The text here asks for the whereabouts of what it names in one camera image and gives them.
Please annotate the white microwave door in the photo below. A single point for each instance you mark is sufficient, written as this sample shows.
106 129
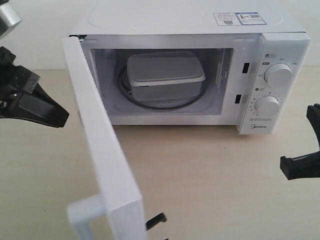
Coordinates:
119 198

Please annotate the white upper power knob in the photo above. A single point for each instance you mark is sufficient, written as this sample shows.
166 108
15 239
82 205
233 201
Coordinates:
278 75

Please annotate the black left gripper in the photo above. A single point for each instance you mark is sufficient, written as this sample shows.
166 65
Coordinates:
22 98

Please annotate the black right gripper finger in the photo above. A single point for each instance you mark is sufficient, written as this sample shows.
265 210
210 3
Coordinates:
313 115
302 167

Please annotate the warning label sticker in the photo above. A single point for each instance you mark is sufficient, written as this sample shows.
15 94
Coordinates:
239 19

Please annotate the white lower timer knob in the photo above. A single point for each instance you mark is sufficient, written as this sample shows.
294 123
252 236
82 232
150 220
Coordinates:
267 105

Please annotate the white plastic lidded container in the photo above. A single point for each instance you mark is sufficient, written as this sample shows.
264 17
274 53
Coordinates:
164 76

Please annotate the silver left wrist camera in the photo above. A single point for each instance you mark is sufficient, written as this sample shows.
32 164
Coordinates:
9 19

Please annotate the white microwave oven body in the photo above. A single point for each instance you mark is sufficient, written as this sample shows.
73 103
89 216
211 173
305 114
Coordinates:
234 58

